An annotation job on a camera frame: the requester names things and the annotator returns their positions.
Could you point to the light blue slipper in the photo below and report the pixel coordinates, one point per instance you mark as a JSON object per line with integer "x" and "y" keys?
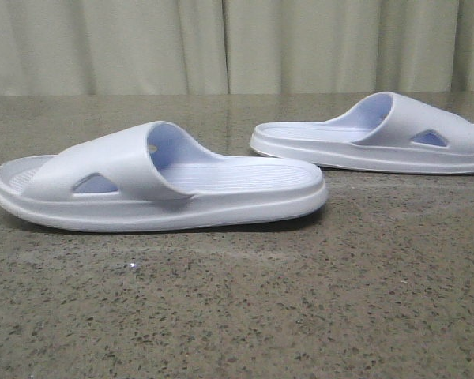
{"x": 385, "y": 132}
{"x": 156, "y": 177}

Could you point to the beige background curtain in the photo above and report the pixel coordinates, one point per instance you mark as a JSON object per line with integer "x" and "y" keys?
{"x": 234, "y": 47}

